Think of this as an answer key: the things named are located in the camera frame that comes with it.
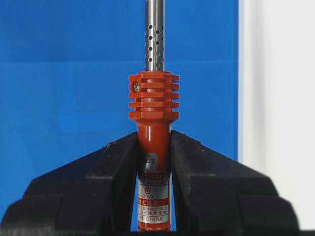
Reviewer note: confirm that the right gripper black teal-padded left finger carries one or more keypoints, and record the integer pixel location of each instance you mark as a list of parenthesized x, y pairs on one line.
[(91, 196)]

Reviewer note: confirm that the right gripper black teal-padded right finger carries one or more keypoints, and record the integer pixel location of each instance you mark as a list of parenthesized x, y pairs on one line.
[(217, 196)]

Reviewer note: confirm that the red handled soldering iron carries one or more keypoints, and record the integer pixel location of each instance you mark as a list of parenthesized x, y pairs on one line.
[(154, 96)]

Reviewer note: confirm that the blue table cloth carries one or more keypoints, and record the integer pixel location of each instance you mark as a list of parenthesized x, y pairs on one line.
[(64, 81)]

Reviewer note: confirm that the large white board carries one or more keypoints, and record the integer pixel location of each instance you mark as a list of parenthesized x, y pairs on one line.
[(276, 97)]

